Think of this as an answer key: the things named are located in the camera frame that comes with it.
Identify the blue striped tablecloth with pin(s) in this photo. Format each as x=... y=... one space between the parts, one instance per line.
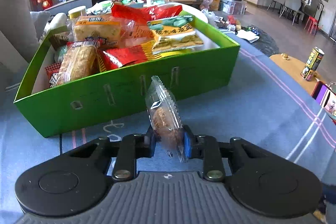
x=261 y=104

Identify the long bread packet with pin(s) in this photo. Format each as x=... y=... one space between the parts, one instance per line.
x=78 y=62

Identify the grey sofa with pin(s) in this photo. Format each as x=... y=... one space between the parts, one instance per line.
x=21 y=31

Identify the yellow green snack bag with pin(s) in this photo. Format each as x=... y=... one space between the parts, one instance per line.
x=174 y=34

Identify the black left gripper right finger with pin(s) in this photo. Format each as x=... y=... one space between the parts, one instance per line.
x=207 y=149

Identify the white oval coffee table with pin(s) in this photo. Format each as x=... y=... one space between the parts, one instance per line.
x=100 y=9

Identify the orange bread packet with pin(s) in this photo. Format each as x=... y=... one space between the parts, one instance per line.
x=107 y=30

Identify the yellow drink can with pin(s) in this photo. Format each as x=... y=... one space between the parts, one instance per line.
x=312 y=63

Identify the grey dining chair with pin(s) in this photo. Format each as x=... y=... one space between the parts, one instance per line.
x=290 y=6

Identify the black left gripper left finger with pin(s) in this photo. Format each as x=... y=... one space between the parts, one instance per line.
x=133 y=147

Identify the green cardboard box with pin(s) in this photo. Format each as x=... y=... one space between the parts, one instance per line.
x=115 y=94

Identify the red stool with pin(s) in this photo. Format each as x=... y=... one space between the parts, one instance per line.
x=312 y=25

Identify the red snack bag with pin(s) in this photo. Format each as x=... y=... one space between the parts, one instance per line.
x=146 y=14

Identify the yellow canister white lid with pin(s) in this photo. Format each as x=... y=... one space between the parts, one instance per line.
x=77 y=11

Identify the dark round marble table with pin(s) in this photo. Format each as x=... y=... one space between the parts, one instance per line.
x=255 y=36

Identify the clear cookie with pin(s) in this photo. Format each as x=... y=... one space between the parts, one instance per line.
x=165 y=119

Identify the yellow wooden stool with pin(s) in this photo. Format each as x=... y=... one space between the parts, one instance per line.
x=294 y=67

